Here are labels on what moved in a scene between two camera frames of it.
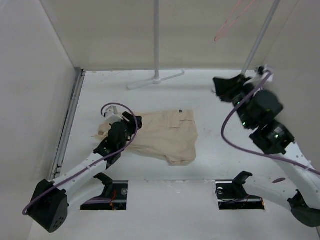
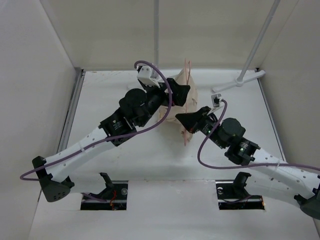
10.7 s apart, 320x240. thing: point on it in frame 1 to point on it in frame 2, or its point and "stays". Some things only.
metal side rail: x=57 y=163 stays
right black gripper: x=225 y=87 to x=193 y=121
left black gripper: x=132 y=123 to x=179 y=92
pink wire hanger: x=229 y=26 to x=186 y=84
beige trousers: x=168 y=135 to x=184 y=78
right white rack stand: x=265 y=25 stays
